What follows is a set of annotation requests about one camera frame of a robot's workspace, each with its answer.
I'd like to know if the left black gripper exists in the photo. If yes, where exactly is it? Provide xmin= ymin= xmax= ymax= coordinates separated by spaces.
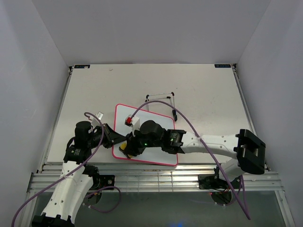
xmin=88 ymin=123 xmax=126 ymax=148

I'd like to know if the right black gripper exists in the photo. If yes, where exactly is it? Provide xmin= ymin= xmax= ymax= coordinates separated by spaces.
xmin=124 ymin=126 xmax=162 ymax=156

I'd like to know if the yellow bone-shaped eraser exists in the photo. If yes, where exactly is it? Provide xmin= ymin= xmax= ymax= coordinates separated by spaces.
xmin=119 ymin=142 xmax=133 ymax=159

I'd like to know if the pink framed whiteboard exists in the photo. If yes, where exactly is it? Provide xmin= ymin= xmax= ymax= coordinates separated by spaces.
xmin=112 ymin=104 xmax=178 ymax=166

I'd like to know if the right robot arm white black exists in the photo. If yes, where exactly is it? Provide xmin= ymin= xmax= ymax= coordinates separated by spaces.
xmin=119 ymin=120 xmax=266 ymax=188

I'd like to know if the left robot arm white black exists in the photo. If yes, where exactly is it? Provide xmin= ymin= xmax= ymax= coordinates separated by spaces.
xmin=31 ymin=121 xmax=126 ymax=227

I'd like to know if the left blue corner label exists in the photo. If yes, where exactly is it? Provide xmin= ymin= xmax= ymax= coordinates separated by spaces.
xmin=74 ymin=64 xmax=90 ymax=69

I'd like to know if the blue corner label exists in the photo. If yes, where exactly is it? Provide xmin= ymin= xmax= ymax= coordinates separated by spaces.
xmin=214 ymin=64 xmax=231 ymax=68
xmin=74 ymin=64 xmax=90 ymax=69

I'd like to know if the right blue corner label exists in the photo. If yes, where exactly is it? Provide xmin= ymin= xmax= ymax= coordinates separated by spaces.
xmin=214 ymin=64 xmax=231 ymax=68

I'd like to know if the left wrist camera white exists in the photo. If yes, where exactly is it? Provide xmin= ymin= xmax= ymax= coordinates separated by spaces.
xmin=91 ymin=112 xmax=104 ymax=127

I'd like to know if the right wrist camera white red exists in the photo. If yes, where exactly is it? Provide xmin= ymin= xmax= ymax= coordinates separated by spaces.
xmin=125 ymin=115 xmax=140 ymax=134

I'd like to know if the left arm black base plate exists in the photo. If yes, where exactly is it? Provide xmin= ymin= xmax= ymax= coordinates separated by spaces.
xmin=91 ymin=175 xmax=115 ymax=190

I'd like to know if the wire whiteboard stand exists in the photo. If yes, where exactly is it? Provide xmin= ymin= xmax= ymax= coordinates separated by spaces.
xmin=145 ymin=92 xmax=178 ymax=122

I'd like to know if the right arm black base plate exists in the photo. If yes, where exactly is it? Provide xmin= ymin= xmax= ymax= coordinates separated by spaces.
xmin=197 ymin=175 xmax=230 ymax=191

